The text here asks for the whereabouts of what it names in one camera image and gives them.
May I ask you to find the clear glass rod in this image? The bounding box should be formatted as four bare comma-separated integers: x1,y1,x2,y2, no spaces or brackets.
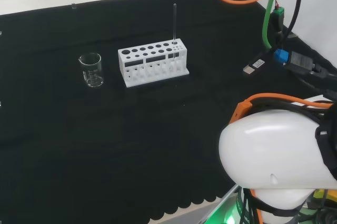
172,3,179,64

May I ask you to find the white test tube rack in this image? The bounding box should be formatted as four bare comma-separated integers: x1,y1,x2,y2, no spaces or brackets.
117,38,190,88

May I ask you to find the clear glass beaker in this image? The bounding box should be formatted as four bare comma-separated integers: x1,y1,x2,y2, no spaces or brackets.
78,52,105,88

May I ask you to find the black USB plug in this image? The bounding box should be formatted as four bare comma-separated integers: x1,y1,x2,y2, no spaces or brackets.
242,54,267,76

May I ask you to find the black bench cloth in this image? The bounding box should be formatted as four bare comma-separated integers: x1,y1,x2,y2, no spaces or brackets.
0,0,337,224

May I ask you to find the pale board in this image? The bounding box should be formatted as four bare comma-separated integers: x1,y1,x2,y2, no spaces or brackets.
149,183,242,224

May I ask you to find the black adapter block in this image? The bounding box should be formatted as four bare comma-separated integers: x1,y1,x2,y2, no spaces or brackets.
285,51,316,74

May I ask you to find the green terminal plug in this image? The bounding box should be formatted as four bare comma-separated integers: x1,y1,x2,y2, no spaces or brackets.
272,7,285,20

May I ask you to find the yellow stop button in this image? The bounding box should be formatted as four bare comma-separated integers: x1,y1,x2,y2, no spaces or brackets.
312,188,337,201

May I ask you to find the orange cable with inline box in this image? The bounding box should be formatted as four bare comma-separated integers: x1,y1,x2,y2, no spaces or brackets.
205,0,334,224

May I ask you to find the blue cable connector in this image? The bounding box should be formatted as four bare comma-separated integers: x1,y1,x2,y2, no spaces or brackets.
273,49,290,65

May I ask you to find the green cable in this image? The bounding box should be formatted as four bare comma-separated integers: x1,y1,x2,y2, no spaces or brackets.
262,0,283,51

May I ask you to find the black cable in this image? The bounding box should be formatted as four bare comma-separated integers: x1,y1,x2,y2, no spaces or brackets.
280,0,305,51

